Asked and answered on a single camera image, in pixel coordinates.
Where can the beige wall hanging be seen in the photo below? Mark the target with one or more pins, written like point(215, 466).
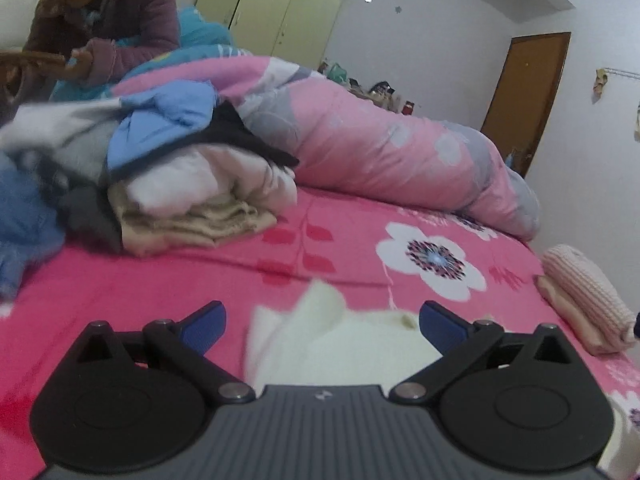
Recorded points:
point(600, 82)
point(637, 122)

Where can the blue face mask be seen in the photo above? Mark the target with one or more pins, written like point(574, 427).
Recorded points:
point(511, 158)

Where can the brown wooden door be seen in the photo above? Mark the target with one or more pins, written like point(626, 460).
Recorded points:
point(530, 95)

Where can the blue jeans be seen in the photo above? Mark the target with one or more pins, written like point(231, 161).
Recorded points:
point(25, 220)

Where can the dark grey garment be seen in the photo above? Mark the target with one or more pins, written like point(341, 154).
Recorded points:
point(90, 210)

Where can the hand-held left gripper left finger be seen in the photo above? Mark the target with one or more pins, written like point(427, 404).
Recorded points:
point(205, 327)

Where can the pale yellow wardrobe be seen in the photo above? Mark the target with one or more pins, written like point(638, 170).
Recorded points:
point(280, 10)

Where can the beige folded garment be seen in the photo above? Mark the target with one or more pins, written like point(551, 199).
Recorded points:
point(575, 320)

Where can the pink white bed headboard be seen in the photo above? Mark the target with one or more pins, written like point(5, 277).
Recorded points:
point(15, 20)

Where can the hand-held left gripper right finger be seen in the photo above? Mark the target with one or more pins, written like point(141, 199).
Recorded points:
point(440, 327)

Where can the black garment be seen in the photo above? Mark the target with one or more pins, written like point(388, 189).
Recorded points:
point(235, 135)

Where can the grey white garment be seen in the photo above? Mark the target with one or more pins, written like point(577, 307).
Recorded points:
point(65, 125)

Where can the pink grey floral quilt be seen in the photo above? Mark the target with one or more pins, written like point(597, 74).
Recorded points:
point(375, 140)

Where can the beige crumpled garment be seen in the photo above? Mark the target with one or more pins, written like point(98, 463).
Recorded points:
point(200, 225)

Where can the pink floral bed blanket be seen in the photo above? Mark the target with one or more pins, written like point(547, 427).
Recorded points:
point(150, 285)

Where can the pink checked folded garment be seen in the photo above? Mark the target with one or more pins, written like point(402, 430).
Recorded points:
point(585, 280)

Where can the dark handbag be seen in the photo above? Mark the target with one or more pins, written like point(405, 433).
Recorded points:
point(381, 91)

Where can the white fluffy sweater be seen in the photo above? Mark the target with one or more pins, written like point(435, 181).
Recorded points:
point(350, 345)

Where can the red bottle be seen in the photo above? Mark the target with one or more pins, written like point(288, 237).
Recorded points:
point(408, 107)

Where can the green plastic bag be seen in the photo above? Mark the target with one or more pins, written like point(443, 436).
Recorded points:
point(338, 72)

